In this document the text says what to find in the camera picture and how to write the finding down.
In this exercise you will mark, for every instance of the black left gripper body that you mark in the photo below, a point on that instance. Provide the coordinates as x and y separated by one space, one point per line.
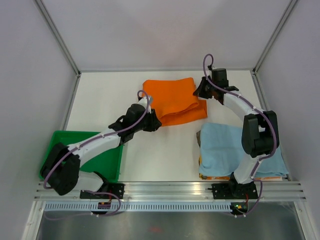
148 123

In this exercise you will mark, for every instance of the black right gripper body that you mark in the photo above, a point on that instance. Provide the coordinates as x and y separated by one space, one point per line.
206 89

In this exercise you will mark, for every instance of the orange trousers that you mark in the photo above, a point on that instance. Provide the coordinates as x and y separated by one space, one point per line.
174 102

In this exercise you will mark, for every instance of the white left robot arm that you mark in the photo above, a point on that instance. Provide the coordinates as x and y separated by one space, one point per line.
61 170

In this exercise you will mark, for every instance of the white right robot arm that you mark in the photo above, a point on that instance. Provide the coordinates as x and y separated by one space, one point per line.
260 137

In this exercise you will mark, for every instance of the light blue folded trousers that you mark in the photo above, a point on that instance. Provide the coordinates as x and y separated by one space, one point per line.
221 153

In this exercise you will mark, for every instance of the green plastic tray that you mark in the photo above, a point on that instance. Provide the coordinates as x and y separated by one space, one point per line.
107 163

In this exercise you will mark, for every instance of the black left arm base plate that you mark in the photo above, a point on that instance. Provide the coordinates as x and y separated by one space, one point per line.
107 191

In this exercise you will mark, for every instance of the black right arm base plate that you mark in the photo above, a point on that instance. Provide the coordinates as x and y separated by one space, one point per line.
226 191

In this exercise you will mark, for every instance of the aluminium front rail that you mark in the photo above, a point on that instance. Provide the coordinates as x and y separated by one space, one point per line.
182 191

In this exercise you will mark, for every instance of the right aluminium frame post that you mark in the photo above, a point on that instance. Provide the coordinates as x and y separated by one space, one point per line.
276 32

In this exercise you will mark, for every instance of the aluminium frame post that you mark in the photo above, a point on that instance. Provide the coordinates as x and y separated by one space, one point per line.
276 32
43 10

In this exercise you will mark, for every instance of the perforated white cable duct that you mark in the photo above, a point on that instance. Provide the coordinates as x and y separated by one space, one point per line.
138 206

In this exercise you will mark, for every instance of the left aluminium frame post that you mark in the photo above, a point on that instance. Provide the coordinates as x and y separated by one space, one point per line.
43 10

